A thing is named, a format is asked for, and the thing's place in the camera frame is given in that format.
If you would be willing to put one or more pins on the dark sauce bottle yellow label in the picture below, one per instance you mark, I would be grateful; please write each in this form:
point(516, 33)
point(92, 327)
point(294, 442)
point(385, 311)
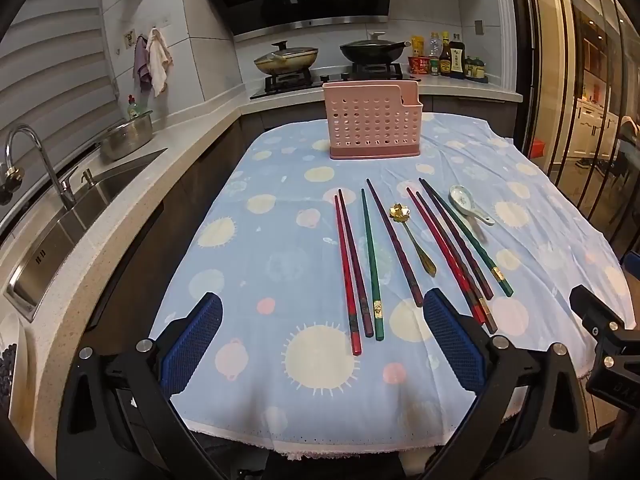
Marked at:
point(445, 57)

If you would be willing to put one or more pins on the white hanging towel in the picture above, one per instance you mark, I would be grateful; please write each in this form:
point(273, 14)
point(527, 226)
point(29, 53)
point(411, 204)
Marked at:
point(159, 60)

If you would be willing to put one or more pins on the red food cup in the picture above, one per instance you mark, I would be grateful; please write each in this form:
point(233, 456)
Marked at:
point(419, 65)

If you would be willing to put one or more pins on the glass sliding door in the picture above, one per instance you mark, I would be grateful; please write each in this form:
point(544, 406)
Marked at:
point(565, 60)

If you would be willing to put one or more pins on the white ceramic spoon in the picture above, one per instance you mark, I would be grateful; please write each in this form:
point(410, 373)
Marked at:
point(460, 197)

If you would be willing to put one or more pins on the dark brown chopstick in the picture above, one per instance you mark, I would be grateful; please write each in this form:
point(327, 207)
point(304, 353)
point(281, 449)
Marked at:
point(452, 256)

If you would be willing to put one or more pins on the stainless steel sink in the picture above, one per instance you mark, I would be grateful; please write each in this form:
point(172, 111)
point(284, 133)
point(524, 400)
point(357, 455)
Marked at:
point(75, 225)

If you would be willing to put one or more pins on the dark purple chopstick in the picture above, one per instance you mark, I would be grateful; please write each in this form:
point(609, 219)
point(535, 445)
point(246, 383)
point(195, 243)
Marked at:
point(456, 240)
point(356, 265)

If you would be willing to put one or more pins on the yellow pan with lid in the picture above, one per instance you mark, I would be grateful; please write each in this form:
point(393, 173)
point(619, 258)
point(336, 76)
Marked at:
point(285, 60)

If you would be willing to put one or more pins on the black gas stove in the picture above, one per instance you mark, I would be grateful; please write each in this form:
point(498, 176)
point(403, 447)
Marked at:
point(295, 82)

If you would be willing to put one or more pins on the black soy sauce bottle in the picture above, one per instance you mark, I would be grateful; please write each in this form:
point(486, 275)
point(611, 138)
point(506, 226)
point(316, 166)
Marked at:
point(457, 60)

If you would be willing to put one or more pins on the purple hanging towel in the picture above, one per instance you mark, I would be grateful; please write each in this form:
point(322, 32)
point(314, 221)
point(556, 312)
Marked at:
point(141, 65)

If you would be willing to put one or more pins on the chrome faucet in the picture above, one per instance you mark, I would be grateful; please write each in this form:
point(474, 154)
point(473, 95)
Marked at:
point(50, 170)

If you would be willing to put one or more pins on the yellow condiment bottle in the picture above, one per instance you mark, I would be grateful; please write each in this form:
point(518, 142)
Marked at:
point(418, 45)

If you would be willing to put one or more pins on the black wok with lid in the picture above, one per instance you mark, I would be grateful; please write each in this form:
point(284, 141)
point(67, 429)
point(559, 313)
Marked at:
point(372, 50)

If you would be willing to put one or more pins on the pink perforated utensil holder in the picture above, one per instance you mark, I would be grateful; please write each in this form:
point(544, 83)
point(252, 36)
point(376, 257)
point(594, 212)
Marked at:
point(370, 120)

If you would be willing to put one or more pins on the blue dotted tablecloth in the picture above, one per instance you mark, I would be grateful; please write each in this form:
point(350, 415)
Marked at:
point(280, 240)

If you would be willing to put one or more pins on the white cabinet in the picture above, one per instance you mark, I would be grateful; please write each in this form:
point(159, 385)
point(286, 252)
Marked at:
point(595, 130)

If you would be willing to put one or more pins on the gold flower spoon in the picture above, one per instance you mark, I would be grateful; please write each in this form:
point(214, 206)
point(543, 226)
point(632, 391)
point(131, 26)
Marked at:
point(417, 250)

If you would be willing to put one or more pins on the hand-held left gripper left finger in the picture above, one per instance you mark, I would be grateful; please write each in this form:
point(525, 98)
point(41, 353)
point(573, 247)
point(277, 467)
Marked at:
point(192, 340)

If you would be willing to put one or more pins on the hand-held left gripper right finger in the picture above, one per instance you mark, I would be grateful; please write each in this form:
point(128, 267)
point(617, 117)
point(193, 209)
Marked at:
point(455, 340)

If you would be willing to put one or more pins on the dark red chopstick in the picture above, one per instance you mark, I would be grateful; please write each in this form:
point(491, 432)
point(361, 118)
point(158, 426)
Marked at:
point(395, 242)

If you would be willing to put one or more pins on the green dish soap bottle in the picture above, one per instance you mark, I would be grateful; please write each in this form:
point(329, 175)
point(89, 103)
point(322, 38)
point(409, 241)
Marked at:
point(132, 109)

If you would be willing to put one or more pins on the white window blinds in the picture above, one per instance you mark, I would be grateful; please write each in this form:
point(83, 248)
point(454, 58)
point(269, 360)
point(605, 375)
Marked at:
point(55, 50)

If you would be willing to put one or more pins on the green chopstick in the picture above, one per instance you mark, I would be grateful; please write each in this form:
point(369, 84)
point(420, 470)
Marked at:
point(468, 240)
point(372, 270)

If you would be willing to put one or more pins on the wall socket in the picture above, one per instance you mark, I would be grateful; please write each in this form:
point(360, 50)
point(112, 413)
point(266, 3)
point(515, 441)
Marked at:
point(130, 40)

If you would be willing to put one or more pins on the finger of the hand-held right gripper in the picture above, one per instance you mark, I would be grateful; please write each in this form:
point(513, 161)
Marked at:
point(632, 270)
point(597, 315)

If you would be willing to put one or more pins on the stainless steel pot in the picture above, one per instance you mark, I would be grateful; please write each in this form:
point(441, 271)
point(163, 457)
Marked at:
point(127, 137)

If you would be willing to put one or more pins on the white tray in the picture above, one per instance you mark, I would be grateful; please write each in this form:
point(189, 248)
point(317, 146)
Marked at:
point(12, 350)

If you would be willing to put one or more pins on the clear plastic bottle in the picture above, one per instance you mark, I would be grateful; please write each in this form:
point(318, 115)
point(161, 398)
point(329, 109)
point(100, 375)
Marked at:
point(434, 45)

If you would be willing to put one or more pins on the sink soap dispenser pump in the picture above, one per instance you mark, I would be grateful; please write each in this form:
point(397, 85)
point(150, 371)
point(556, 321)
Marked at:
point(88, 180)

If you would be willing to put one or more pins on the green lid jars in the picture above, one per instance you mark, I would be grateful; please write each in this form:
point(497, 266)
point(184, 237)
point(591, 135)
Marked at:
point(476, 69)

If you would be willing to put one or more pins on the grey wall switch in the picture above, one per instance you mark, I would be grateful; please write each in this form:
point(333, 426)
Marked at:
point(479, 27)

